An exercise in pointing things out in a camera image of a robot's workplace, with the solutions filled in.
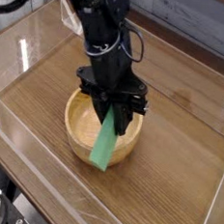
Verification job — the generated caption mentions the green rectangular block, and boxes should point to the green rectangular block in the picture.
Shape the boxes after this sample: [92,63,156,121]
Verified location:
[89,107,118,171]

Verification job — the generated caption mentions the clear acrylic corner bracket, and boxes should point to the clear acrylic corner bracket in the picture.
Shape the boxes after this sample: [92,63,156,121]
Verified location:
[60,0,83,36]

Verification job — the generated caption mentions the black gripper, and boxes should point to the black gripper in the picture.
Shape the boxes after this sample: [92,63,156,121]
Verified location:
[77,41,148,136]

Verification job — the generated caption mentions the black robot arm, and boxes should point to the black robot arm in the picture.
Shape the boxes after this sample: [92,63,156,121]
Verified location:
[69,0,148,136]

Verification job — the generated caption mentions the clear acrylic enclosure wall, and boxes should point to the clear acrylic enclosure wall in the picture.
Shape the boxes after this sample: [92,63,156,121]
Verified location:
[0,0,224,224]

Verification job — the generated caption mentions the brown wooden bowl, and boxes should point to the brown wooden bowl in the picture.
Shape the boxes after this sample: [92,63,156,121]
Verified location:
[65,89,144,167]

